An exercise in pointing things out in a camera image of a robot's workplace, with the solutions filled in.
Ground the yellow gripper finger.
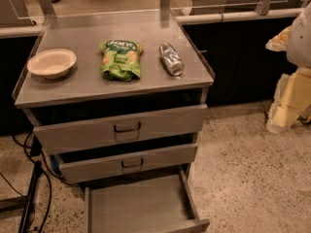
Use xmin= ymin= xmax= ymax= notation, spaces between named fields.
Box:
xmin=266 ymin=67 xmax=311 ymax=134
xmin=265 ymin=27 xmax=291 ymax=51

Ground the silver redbull can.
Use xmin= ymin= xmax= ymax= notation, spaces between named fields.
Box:
xmin=158 ymin=43 xmax=184 ymax=77

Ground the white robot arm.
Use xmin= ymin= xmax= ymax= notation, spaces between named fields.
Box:
xmin=265 ymin=4 xmax=311 ymax=133

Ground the bottom metal drawer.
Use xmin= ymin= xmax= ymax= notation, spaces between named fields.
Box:
xmin=85 ymin=166 xmax=210 ymax=233

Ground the metal drawer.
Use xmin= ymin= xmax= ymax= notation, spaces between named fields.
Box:
xmin=59 ymin=144 xmax=198 ymax=183
xmin=34 ymin=104 xmax=207 ymax=154
xmin=85 ymin=166 xmax=210 ymax=233

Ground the metal drawer cabinet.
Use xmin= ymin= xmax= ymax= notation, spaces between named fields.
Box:
xmin=11 ymin=9 xmax=216 ymax=192

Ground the middle metal drawer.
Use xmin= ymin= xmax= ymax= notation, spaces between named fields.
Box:
xmin=59 ymin=144 xmax=198 ymax=183

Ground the top metal drawer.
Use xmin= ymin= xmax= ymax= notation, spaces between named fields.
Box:
xmin=34 ymin=104 xmax=207 ymax=154

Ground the green chip bag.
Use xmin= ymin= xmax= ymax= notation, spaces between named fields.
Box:
xmin=99 ymin=40 xmax=143 ymax=82

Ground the white paper bowl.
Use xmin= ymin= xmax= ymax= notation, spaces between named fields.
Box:
xmin=27 ymin=49 xmax=77 ymax=80

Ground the black floor stand bar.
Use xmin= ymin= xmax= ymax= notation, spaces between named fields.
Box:
xmin=18 ymin=161 xmax=42 ymax=233

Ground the white horizontal rail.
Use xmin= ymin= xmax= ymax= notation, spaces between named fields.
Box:
xmin=175 ymin=8 xmax=303 ymax=25

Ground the black floor cable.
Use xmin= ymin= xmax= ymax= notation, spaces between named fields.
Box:
xmin=0 ymin=131 xmax=71 ymax=233

